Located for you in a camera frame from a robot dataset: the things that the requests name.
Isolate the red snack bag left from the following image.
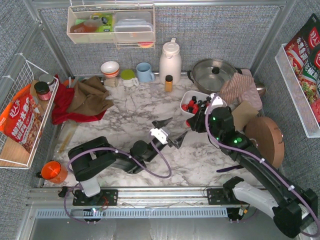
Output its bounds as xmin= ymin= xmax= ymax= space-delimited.
xmin=0 ymin=84 xmax=42 ymax=153

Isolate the white striped bowl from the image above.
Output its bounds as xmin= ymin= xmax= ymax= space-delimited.
xmin=100 ymin=61 xmax=120 ymax=78

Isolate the small beige pepper jar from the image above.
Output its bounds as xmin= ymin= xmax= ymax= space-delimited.
xmin=103 ymin=77 xmax=119 ymax=88

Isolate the pink striped towel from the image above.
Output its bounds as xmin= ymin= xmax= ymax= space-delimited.
xmin=219 ymin=72 xmax=254 ymax=105

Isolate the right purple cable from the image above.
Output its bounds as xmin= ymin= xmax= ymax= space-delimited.
xmin=204 ymin=96 xmax=320 ymax=238

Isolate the tan cardboard sheet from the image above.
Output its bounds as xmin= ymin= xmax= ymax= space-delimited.
xmin=231 ymin=100 xmax=259 ymax=132

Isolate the white thermos jug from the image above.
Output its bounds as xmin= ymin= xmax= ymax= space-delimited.
xmin=159 ymin=37 xmax=182 ymax=85

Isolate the silver lidded jar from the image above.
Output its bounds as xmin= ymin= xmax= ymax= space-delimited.
xmin=39 ymin=73 xmax=56 ymax=92

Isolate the blue mug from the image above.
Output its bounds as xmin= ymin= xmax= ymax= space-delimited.
xmin=136 ymin=62 xmax=155 ymax=83

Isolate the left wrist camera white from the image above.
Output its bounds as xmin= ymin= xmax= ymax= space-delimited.
xmin=149 ymin=127 xmax=170 ymax=145

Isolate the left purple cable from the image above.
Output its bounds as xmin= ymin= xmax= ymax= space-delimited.
xmin=63 ymin=132 xmax=173 ymax=223

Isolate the steel ladle bowl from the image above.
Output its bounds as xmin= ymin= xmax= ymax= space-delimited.
xmin=255 ymin=82 xmax=267 ymax=98

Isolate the brown cloth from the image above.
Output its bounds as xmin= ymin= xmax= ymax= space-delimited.
xmin=66 ymin=75 xmax=114 ymax=117

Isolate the orange ball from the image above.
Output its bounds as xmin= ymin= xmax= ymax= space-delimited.
xmin=40 ymin=161 xmax=68 ymax=184

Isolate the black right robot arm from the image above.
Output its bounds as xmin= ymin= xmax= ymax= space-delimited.
xmin=186 ymin=107 xmax=320 ymax=238

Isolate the green lidded white cup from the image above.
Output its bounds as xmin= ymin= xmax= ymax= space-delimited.
xmin=120 ymin=69 xmax=139 ymax=88

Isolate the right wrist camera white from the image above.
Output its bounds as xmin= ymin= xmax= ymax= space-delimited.
xmin=209 ymin=92 xmax=228 ymax=109

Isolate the red seasoning packet right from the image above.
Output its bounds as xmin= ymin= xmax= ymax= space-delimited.
xmin=284 ymin=13 xmax=320 ymax=123

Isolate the pink silicone mould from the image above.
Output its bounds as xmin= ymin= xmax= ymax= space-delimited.
xmin=234 ymin=69 xmax=263 ymax=113

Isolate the white wire basket left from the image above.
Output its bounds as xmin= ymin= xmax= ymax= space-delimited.
xmin=0 ymin=53 xmax=59 ymax=170

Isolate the orange spice bottle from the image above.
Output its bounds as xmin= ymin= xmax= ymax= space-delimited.
xmin=164 ymin=75 xmax=173 ymax=92

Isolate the green drink bottle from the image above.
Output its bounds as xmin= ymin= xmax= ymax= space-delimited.
xmin=90 ymin=13 xmax=115 ymax=33

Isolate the purple cable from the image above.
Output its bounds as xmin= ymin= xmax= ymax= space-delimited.
xmin=204 ymin=96 xmax=320 ymax=238
xmin=63 ymin=132 xmax=173 ymax=223

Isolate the purple spatula handle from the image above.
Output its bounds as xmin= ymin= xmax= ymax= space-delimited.
xmin=216 ymin=165 xmax=243 ymax=173

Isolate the clear wall shelf bin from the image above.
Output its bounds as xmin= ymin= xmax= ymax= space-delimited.
xmin=66 ymin=3 xmax=156 ymax=48

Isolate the red cloth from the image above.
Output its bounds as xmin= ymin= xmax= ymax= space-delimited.
xmin=51 ymin=83 xmax=107 ymax=125

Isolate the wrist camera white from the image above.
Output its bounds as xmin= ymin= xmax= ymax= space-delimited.
xmin=149 ymin=127 xmax=170 ymax=145
xmin=209 ymin=92 xmax=228 ymax=109

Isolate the white wire basket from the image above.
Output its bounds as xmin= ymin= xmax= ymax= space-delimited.
xmin=0 ymin=53 xmax=59 ymax=170
xmin=274 ymin=43 xmax=320 ymax=138

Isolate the clear plastic food container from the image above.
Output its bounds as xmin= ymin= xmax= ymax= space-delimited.
xmin=113 ymin=11 xmax=154 ymax=43

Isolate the steel pot with glass lid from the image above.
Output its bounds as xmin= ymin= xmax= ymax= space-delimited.
xmin=187 ymin=58 xmax=243 ymax=94

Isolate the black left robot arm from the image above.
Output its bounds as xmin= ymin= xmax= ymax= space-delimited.
xmin=67 ymin=118 xmax=187 ymax=206

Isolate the round wooden board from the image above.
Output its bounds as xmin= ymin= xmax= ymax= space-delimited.
xmin=244 ymin=116 xmax=285 ymax=169

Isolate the white plastic storage basket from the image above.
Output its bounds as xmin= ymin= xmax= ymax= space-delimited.
xmin=180 ymin=90 xmax=210 ymax=120

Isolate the dark lidded sauce jar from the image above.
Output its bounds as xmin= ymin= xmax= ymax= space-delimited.
xmin=34 ymin=81 xmax=52 ymax=101

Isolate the red capsule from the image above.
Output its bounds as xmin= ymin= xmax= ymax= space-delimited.
xmin=188 ymin=100 xmax=195 ymax=107
xmin=181 ymin=104 xmax=189 ymax=112
xmin=192 ymin=104 xmax=199 ymax=114

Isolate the white wire basket right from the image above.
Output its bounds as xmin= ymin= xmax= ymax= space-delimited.
xmin=274 ymin=43 xmax=320 ymax=138

